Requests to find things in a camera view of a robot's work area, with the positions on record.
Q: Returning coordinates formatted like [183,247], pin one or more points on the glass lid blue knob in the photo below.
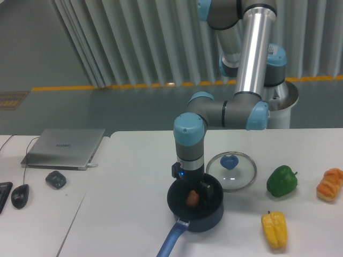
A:
[234,170]

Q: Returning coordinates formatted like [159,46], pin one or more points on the dark earbuds case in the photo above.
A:
[56,180]

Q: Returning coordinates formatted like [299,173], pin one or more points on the orange croissant bread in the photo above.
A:
[330,185]

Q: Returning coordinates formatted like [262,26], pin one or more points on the black keyboard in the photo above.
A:
[5,189]

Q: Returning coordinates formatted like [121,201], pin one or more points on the yellow bell pepper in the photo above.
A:
[275,229]

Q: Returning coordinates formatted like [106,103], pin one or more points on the silver laptop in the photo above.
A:
[67,149]

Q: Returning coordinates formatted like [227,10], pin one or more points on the white folding screen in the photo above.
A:
[158,43]

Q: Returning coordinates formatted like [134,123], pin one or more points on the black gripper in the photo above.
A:
[193,178]

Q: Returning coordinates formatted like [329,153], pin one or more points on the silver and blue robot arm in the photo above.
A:
[245,29]

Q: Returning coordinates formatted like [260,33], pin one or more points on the dark blue saucepan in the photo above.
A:
[198,219]

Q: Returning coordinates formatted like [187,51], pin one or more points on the green bell pepper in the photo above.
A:
[282,181]

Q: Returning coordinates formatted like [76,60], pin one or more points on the brown egg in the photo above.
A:
[192,199]

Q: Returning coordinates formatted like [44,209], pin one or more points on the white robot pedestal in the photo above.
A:
[281,98]

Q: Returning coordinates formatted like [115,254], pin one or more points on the black computer mouse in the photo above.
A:
[19,196]

